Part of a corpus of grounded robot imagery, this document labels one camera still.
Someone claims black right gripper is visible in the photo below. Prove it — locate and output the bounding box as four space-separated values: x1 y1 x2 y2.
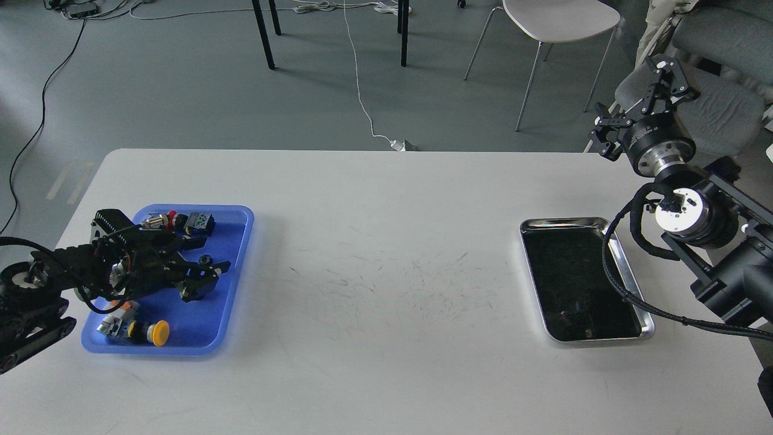
590 57 701 177

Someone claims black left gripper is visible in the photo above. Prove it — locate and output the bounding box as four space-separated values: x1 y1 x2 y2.
91 233 231 303

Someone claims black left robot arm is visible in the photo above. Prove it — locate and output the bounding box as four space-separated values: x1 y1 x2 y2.
1 208 230 373

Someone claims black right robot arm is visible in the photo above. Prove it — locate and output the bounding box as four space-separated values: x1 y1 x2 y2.
586 55 771 341

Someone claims blue plastic tray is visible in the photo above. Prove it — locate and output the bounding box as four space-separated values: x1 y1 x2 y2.
80 204 255 356

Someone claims silver metal tray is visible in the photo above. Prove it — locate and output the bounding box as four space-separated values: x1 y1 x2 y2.
519 217 655 347

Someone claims grey padded chair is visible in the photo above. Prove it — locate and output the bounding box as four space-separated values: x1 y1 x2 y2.
610 55 764 156

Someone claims white chair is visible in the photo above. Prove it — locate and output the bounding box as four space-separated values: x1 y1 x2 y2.
463 1 621 132

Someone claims black table leg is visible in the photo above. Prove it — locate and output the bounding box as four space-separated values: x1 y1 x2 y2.
251 0 276 71
397 0 409 67
268 0 283 36

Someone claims red push button switch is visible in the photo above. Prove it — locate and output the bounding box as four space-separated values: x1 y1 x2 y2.
140 210 216 237

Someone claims yellow push button switch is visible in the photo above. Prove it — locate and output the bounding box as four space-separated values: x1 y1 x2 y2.
97 318 170 347

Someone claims orange white switch block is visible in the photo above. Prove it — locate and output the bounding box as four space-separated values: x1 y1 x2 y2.
105 301 141 322

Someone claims black floor cable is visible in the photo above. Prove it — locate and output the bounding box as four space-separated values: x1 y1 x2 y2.
0 0 143 236

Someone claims white floor cable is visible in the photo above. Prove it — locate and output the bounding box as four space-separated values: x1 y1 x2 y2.
129 0 419 152

